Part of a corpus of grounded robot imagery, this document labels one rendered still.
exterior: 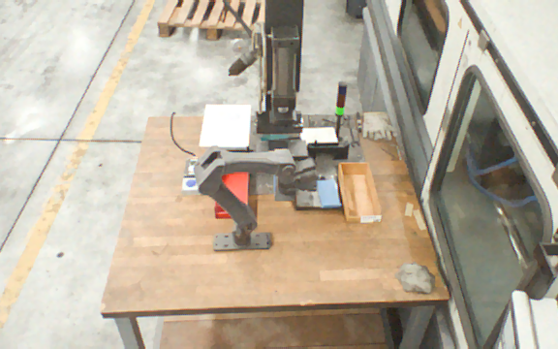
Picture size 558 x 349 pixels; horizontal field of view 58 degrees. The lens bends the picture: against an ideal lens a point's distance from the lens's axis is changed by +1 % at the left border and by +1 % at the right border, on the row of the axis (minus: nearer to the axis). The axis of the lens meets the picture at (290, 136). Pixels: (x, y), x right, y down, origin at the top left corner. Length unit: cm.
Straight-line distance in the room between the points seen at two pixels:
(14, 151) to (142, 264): 221
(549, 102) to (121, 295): 135
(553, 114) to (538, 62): 21
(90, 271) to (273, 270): 147
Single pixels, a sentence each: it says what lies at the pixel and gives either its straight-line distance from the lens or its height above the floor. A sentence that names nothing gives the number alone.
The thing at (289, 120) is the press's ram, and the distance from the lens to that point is 187.
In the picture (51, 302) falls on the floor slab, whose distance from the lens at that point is 296.
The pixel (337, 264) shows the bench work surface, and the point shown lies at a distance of 178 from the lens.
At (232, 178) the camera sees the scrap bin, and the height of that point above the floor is 90.
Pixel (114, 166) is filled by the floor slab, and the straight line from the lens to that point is 353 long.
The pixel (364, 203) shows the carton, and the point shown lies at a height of 90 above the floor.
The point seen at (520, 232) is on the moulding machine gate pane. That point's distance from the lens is 137.
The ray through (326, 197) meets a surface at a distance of 194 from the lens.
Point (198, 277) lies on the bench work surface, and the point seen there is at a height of 90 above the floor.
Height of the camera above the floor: 234
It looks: 40 degrees down
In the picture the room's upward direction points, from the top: 2 degrees clockwise
